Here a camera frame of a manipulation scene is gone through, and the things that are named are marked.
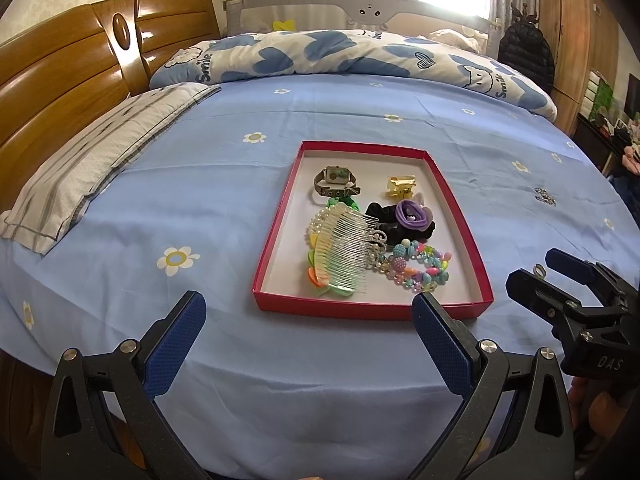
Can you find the blue floral bed sheet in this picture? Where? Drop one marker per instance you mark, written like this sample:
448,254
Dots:
200,200

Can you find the blue heart print duvet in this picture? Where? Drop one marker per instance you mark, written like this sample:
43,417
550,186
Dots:
325,52

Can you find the pile of clothes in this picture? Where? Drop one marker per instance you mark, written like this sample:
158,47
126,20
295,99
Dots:
631,155

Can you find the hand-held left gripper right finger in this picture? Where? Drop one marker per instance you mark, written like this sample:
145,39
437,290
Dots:
442,345

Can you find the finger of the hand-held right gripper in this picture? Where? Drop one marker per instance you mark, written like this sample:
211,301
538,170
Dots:
530,290
570,265

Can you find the black television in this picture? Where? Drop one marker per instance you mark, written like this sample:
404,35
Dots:
634,92

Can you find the clear comb with colourful trim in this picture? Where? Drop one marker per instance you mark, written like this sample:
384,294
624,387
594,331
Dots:
340,250

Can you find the silver rhinestone brooch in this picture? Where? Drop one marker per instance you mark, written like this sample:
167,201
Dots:
545,196

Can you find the grey striped pillow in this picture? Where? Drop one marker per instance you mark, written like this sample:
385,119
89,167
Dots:
90,160

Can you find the wooden headboard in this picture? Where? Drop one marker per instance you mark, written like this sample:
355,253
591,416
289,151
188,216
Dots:
60,70

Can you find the black puffer jacket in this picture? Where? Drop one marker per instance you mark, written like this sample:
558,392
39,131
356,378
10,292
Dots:
527,50

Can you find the red shallow box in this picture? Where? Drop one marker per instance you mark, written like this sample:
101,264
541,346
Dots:
305,270

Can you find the silver wrist watch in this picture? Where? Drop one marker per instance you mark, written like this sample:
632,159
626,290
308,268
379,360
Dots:
336,176

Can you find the person's right hand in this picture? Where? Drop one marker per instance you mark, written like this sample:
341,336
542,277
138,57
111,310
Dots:
602,415

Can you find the wooden wardrobe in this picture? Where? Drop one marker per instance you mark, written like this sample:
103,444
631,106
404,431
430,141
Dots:
575,35

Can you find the yellow bow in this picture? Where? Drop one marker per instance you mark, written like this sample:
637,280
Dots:
284,25

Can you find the green and white boxes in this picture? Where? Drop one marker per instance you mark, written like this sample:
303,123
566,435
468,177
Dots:
597,95

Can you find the yellow hair claw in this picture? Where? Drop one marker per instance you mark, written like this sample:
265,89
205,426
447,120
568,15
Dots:
402,186

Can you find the black scrunchie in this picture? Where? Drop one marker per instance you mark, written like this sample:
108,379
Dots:
380,217

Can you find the silver rhinestone hair ornament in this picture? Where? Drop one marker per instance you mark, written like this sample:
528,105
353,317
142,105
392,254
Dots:
380,245

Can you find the grey bed guard rail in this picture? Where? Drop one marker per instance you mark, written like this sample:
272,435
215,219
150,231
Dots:
310,10

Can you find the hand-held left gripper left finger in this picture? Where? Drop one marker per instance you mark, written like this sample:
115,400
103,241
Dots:
175,345

